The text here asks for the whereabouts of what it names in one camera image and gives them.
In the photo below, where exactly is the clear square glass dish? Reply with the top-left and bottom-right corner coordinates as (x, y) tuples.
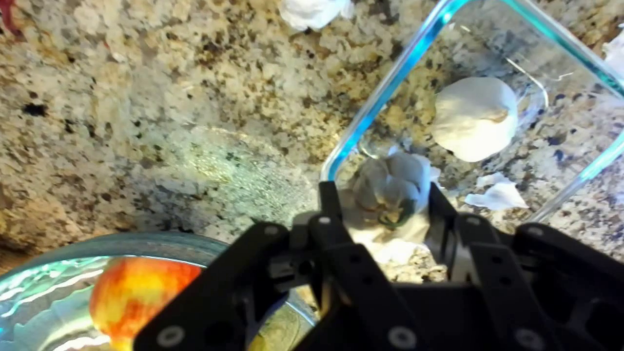
(319, 0), (624, 226)

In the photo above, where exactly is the white garlic peel scrap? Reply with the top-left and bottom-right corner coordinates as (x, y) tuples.
(462, 171), (530, 214)

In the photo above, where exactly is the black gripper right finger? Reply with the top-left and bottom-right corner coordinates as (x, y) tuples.
(423, 183), (624, 351)

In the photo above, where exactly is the round glass fruit bowl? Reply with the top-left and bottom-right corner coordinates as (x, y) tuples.
(0, 231), (321, 351)

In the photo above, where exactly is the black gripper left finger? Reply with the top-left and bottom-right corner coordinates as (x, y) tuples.
(132, 181), (386, 351)

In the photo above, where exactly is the white garlic bulb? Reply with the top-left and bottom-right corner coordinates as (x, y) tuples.
(428, 75), (520, 163)

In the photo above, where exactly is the red yellow apple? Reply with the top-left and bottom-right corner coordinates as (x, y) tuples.
(87, 255), (204, 348)

